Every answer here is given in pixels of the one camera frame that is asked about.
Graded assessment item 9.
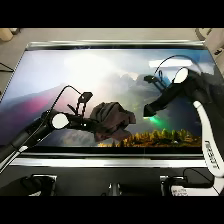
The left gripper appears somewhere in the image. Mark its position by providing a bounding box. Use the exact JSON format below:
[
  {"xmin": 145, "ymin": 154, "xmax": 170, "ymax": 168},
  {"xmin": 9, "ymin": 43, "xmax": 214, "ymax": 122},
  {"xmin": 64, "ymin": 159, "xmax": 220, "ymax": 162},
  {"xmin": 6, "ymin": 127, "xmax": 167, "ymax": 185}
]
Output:
[{"xmin": 77, "ymin": 117, "xmax": 101, "ymax": 134}]

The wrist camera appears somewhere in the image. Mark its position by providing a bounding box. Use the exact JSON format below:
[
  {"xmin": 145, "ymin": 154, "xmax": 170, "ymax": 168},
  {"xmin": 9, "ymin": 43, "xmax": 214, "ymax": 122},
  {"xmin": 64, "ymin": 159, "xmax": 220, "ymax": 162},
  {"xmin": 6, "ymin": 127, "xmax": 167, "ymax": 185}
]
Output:
[
  {"xmin": 143, "ymin": 69, "xmax": 165, "ymax": 92},
  {"xmin": 67, "ymin": 91, "xmax": 94, "ymax": 118}
]

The black cable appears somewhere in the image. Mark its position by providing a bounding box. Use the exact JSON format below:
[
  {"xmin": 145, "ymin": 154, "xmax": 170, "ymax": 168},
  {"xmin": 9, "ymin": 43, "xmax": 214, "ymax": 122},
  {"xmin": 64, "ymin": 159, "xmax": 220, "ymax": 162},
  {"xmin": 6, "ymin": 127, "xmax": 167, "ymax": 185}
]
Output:
[
  {"xmin": 181, "ymin": 167, "xmax": 215, "ymax": 188},
  {"xmin": 153, "ymin": 54, "xmax": 204, "ymax": 80},
  {"xmin": 42, "ymin": 84, "xmax": 84, "ymax": 121}
]

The brown garment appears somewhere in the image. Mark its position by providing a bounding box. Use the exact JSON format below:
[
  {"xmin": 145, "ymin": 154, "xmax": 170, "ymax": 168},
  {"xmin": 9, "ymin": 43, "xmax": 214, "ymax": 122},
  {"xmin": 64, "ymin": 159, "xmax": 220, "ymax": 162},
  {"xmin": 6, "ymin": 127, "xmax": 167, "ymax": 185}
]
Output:
[{"xmin": 88, "ymin": 101, "xmax": 137, "ymax": 144}]

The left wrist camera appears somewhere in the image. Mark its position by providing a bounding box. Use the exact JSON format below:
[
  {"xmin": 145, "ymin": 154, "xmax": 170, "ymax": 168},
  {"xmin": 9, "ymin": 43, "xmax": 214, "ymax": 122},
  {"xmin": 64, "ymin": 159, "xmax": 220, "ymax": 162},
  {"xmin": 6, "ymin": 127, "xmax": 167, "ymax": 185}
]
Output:
[{"xmin": 67, "ymin": 91, "xmax": 94, "ymax": 118}]

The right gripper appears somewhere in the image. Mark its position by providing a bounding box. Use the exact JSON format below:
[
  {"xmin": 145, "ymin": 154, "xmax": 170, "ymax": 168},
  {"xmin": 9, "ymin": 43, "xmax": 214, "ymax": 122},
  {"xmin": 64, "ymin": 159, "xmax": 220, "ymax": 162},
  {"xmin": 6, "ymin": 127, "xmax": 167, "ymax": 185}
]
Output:
[{"xmin": 142, "ymin": 98, "xmax": 166, "ymax": 118}]

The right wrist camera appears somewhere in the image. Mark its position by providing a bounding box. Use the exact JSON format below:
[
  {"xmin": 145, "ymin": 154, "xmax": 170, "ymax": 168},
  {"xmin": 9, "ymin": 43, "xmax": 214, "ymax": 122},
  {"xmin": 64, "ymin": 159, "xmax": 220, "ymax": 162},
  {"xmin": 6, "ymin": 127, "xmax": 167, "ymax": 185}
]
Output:
[{"xmin": 143, "ymin": 69, "xmax": 165, "ymax": 92}]

